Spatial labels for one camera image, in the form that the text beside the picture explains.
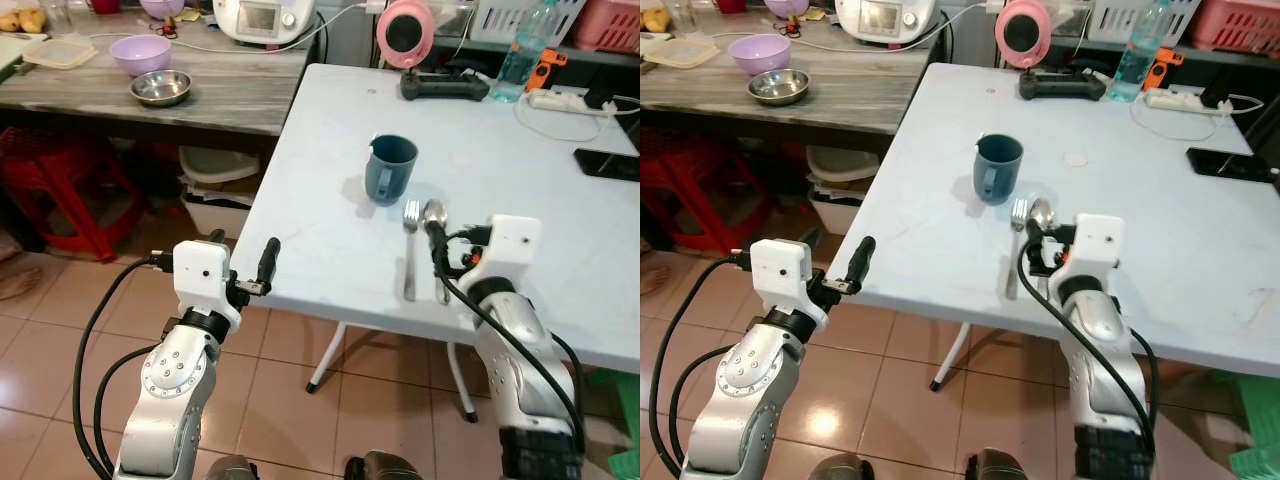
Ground pink plastic basket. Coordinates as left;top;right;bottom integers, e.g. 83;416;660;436
1190;0;1280;54
572;0;641;54

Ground white power strip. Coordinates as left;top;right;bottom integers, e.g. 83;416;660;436
1145;86;1217;112
527;88;603;114

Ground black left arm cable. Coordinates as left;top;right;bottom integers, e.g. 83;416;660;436
72;255;181;480
647;255;751;480
667;338;746;479
92;338;171;476

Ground black phone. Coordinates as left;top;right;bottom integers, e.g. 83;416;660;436
1186;147;1280;184
574;148;641;183

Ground orange black tool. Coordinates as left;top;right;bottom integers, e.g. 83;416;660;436
530;50;569;94
1148;48;1186;92

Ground white plastic bin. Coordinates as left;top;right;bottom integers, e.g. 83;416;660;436
178;146;264;240
805;145;883;237

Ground red plastic stool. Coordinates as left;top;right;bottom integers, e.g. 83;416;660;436
640;128;773;257
0;128;143;264

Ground grey plastic basket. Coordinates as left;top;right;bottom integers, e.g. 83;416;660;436
469;0;587;44
1088;0;1201;44

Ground dark robot right foot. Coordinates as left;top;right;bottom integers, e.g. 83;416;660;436
344;450;430;480
964;450;1044;480

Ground purple plastic bowl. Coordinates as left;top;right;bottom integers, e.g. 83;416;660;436
109;35;173;79
728;34;793;78

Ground white metal table leg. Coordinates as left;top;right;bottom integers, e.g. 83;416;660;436
929;322;973;392
446;342;480;422
305;322;348;394

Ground clear plastic water bottle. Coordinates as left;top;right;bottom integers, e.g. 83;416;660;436
1110;0;1177;103
491;0;561;104

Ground steel bowl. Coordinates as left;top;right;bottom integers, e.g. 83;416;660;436
747;68;812;107
129;70;193;108

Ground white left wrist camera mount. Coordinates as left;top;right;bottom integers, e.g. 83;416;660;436
173;240;242;327
748;238;814;327

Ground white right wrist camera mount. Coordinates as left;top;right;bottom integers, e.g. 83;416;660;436
1060;213;1126;293
470;215;543;293

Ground clear lidded plastic container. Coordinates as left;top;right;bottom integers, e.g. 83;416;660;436
22;37;100;70
640;36;720;70

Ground dark robot foot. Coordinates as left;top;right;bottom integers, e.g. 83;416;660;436
344;450;430;480
814;455;880;480
205;455;264;480
964;450;1044;480

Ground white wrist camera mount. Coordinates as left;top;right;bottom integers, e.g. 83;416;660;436
1060;213;1126;293
748;238;814;327
470;215;543;293
173;240;242;327

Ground grey wooden side table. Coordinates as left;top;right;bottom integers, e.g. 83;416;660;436
0;30;319;137
640;30;937;137

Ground blue plastic cup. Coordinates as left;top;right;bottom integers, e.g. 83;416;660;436
973;133;1025;207
364;134;419;207

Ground dark robot left foot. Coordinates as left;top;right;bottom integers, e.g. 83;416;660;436
205;455;264;480
814;455;880;480

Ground steel fork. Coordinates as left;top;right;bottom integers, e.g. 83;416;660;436
1005;198;1031;301
402;200;421;302

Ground white kitchen appliance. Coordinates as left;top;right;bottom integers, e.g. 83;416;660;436
212;0;318;47
832;0;937;46

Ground white cable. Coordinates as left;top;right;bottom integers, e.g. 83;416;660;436
1130;90;1267;138
514;93;641;142

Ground green plastic stool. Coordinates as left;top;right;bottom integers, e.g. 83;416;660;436
580;368;641;480
1225;368;1280;480

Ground black game controller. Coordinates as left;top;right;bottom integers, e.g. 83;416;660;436
1018;68;1108;102
401;70;491;103

